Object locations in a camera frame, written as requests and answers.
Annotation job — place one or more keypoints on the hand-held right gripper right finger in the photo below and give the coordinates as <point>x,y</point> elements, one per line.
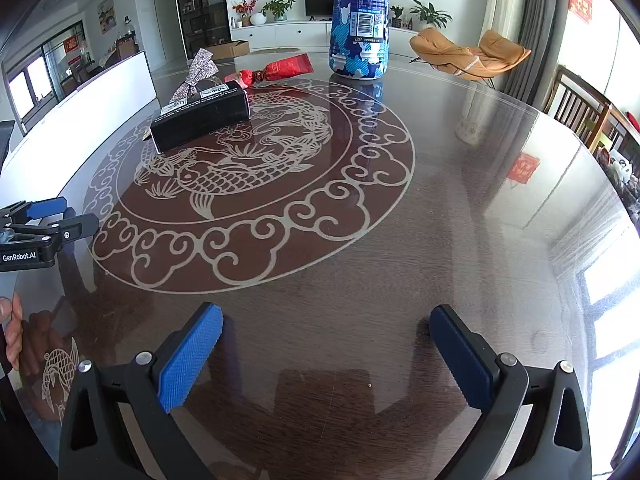
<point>460,355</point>

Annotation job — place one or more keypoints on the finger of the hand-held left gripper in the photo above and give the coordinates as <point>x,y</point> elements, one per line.
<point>47,207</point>
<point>75,227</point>

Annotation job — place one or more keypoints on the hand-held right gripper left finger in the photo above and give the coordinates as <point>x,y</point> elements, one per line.
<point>190,355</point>

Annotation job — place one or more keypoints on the dark patterned glass desktop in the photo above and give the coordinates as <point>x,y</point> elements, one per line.
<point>400,260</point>

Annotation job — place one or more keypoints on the person's left hand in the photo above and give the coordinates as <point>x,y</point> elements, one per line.
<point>14,335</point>

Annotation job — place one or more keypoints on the black printed box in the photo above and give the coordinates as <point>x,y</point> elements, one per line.
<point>200,120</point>

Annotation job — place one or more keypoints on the red door decoration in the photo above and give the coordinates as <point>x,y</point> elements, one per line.
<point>72,44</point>

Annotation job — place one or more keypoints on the glitter bow hair claw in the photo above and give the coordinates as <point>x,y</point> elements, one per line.
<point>200,67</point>

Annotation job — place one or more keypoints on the red round candy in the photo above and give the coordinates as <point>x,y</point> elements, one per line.
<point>245,79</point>

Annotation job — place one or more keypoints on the cardboard box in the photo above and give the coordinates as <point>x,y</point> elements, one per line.
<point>227,50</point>

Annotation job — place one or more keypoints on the cluttered side table items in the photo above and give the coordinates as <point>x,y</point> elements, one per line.
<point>622,180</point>

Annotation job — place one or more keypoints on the dark display cabinet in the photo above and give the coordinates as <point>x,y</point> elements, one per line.
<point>202,5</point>

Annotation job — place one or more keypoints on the round low wooden table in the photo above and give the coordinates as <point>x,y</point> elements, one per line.
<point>270,51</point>

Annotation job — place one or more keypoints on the red foil packet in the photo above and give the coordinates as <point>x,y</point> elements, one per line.
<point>290,66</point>

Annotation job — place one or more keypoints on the wooden slatted chair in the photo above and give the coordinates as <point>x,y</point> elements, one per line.
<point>620,132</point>
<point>575,105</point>

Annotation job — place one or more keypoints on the red flower arrangement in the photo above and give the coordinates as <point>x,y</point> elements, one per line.
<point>245,10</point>

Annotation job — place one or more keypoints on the white round vase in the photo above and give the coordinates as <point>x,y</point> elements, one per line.
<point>258,18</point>

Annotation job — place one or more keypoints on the white television cabinet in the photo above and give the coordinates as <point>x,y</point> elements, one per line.
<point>280,34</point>

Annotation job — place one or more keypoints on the green potted plant white pot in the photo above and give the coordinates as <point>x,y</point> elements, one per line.
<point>278,7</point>

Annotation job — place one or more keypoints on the orange lounge chair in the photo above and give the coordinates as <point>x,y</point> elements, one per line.
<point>465,55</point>

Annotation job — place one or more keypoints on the blue camouflage bottle white cap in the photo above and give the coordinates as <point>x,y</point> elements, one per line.
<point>360,35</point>

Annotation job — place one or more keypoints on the grey curtain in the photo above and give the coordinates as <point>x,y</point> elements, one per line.
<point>545,25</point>

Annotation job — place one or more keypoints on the large leafy potted plant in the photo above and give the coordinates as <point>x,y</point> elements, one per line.
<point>430,14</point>

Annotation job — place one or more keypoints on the small potted plant dark pot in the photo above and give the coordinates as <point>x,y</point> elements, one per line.
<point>397,16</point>

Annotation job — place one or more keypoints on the red window decoration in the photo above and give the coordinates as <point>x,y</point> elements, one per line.
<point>580,2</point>

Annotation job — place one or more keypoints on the framed wall painting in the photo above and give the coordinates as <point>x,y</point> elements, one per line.
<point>106,14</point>

